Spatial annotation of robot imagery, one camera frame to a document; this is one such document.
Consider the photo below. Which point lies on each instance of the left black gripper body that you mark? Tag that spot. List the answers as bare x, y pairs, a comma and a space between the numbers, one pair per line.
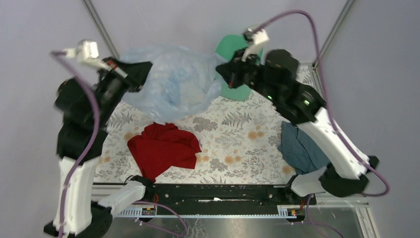
112, 88

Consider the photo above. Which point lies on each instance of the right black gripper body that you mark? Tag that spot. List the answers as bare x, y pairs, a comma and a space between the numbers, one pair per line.
251, 72

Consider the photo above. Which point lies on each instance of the light blue plastic trash bag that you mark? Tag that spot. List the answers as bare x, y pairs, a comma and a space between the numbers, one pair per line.
181, 82

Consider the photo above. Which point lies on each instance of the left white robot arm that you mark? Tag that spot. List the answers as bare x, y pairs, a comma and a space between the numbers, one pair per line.
86, 111

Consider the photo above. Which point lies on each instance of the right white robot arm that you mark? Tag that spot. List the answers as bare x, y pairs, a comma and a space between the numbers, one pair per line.
304, 107

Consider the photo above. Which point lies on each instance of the green plastic trash bin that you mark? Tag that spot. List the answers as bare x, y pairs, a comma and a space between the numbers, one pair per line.
228, 48

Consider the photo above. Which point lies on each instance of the floral table mat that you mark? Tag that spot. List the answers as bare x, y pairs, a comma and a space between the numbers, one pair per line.
238, 140

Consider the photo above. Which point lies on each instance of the blue-grey cloth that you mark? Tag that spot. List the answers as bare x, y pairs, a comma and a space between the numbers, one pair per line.
299, 151

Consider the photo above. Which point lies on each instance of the red cloth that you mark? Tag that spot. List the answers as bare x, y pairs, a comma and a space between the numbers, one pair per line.
160, 147

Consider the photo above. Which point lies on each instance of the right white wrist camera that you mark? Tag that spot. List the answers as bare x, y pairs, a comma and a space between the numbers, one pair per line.
256, 39

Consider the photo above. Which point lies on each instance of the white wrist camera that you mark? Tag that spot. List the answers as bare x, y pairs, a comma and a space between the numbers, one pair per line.
87, 53
256, 39

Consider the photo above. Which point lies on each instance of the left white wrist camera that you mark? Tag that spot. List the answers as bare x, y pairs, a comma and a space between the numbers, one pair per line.
87, 53

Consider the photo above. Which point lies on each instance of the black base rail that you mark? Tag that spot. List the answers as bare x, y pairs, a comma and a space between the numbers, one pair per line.
241, 200

